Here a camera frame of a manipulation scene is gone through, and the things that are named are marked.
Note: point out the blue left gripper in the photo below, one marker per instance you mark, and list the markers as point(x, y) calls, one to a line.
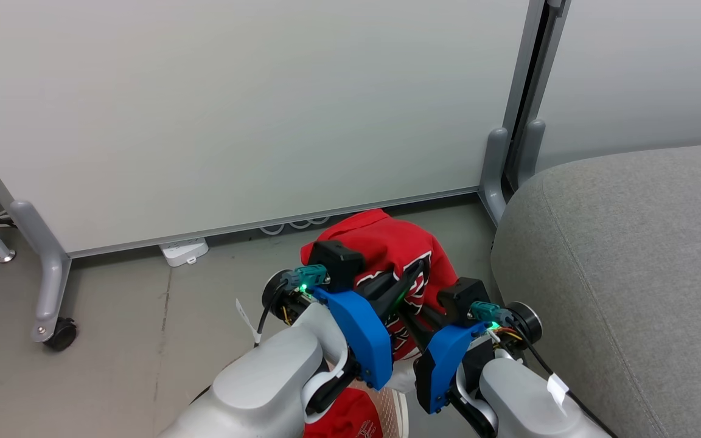
point(362, 340)

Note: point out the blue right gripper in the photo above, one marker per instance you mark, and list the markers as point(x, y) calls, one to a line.
point(445, 365)

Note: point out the red black-striped jersey garment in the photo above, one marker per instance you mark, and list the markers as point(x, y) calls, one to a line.
point(387, 240)

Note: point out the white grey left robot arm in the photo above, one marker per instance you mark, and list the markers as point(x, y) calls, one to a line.
point(265, 377)

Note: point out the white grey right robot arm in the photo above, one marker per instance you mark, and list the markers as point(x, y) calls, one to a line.
point(515, 395)

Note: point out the cream perforated laundry basket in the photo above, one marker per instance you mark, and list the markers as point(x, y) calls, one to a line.
point(395, 415)

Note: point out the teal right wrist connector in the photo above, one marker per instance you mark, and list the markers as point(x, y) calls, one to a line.
point(485, 313)

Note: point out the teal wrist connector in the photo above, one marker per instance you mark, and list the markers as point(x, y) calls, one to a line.
point(311, 277)
point(485, 313)

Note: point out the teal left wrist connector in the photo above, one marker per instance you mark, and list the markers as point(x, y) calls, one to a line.
point(311, 277)

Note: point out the grey fabric sofa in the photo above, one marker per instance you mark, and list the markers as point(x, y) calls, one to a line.
point(630, 292)

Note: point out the white power strip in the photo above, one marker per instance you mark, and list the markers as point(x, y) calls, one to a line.
point(183, 250)

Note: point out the large white partition panel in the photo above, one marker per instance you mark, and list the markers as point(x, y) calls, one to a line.
point(235, 109)

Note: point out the narrow white partition panel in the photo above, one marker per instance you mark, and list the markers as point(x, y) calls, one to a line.
point(642, 73)

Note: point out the black caster wheel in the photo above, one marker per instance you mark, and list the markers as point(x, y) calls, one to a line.
point(61, 336)

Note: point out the grey partition foot with caster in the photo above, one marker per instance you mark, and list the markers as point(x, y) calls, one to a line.
point(51, 267)

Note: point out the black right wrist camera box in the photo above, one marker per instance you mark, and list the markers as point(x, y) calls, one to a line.
point(463, 298)

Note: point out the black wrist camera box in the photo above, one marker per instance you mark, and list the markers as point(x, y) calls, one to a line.
point(339, 261)
point(463, 298)

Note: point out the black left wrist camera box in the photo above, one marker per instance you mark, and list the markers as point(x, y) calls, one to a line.
point(339, 261)

